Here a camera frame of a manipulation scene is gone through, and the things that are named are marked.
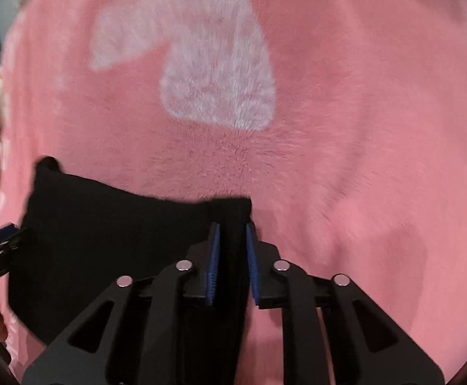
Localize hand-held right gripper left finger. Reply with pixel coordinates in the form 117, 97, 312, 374
22, 221, 222, 385

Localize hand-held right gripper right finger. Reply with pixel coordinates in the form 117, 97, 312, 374
245, 221, 446, 385

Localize black pants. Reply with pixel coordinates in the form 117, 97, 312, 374
8, 156, 255, 385

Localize pink printed fleece blanket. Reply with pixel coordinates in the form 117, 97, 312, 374
0, 0, 467, 385

